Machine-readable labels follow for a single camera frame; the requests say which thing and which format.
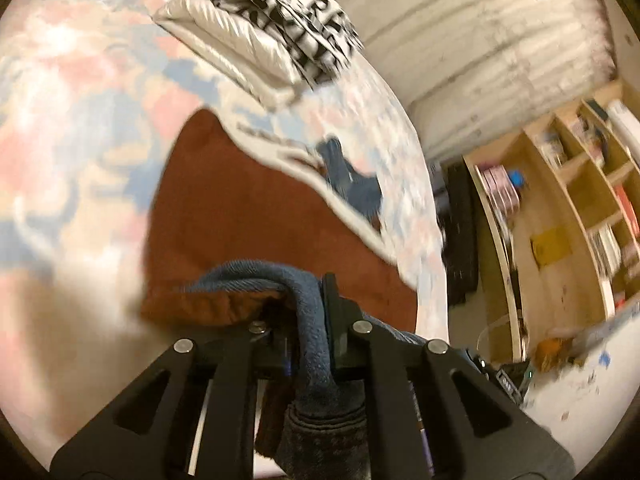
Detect pink drawer organizer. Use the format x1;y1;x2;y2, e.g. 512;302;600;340
475;162;521;216

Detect denim jacket with brown sleeves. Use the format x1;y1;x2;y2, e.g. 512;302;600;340
140;107;421;478

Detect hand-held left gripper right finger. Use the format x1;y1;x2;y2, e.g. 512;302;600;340
320;272;576;480

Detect bed with floral sheet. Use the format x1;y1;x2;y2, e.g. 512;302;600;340
0;0;448;461

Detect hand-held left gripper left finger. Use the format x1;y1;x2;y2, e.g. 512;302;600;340
50;322;301;480

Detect black and white printed garment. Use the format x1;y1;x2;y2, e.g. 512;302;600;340
204;0;366;86

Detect folded white puffer jacket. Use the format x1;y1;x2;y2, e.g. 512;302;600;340
152;0;306;108

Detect cream curtain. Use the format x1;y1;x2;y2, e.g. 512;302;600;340
320;0;621;161

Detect black clothes under desk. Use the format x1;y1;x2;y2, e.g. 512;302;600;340
437;162;481;306

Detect wooden shelf unit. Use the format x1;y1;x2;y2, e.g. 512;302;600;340
462;80;640;366

